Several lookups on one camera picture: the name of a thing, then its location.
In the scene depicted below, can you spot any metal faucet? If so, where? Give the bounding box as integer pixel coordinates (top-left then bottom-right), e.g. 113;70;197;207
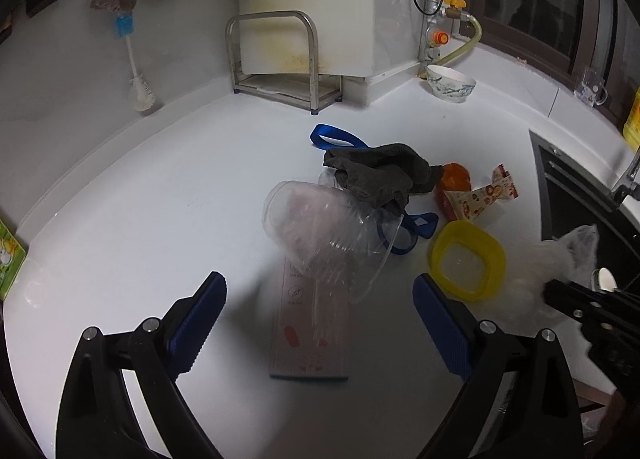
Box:
609;148;640;211

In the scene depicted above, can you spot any yellow oil bottle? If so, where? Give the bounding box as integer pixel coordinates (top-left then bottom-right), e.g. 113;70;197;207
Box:
622;88;640;152

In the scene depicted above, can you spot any clear plastic cup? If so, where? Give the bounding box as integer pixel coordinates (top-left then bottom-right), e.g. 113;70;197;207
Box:
262;178;407;305

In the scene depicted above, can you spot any patterned ceramic bowl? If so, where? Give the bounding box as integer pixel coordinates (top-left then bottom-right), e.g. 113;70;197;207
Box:
426;64;477;104

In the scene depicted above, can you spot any white spoon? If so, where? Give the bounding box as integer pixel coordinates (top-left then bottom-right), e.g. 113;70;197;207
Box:
591;266;619;293

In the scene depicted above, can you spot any pink flat paper package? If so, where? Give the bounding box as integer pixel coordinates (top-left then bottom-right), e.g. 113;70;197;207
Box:
269;254;352;383

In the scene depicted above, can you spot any blue handled bottle brush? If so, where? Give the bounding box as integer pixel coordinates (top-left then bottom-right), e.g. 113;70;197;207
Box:
116;13;157;113

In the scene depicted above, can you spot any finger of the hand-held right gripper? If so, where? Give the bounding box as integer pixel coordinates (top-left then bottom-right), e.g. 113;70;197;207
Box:
543;290;609;328
547;279;640;301

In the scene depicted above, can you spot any metal rack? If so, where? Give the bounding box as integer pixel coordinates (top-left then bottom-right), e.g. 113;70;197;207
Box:
224;11;346;116

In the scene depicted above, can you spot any orange snack packet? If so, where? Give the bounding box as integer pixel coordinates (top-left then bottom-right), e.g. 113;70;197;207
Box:
432;162;473;223

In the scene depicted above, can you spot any dark grey cloth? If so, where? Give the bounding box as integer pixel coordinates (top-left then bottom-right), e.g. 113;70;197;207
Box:
323;142;445;216

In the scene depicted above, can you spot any patterned snack wrapper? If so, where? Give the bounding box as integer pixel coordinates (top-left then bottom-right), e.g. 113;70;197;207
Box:
444;164;521;226

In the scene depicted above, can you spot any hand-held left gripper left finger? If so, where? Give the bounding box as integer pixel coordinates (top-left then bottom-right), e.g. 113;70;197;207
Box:
56;270;227;459

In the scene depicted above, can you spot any blue strap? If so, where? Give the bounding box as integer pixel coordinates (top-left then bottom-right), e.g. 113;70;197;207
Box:
310;124;439;256

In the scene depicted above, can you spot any glass mug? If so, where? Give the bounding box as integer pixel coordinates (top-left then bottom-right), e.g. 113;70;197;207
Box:
571;66;612;108

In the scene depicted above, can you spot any gas pipe with valves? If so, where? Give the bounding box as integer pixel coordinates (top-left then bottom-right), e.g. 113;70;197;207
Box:
411;0;484;77

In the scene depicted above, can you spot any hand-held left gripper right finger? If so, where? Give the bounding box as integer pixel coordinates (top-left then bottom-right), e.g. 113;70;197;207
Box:
412;273;587;459

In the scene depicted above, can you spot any white plastic bag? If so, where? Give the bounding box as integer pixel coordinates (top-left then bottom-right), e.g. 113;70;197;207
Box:
505;224;601;322

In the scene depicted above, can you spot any green seasoning packet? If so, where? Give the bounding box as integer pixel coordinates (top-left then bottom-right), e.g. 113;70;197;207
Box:
0;218;27;301

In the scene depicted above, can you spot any yellow plastic ring lid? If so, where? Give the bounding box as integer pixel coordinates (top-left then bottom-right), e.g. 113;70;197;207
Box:
428;220;507;302

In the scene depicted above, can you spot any dark sink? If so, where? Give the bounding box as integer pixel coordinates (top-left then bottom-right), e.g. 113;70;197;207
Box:
529;129;640;292

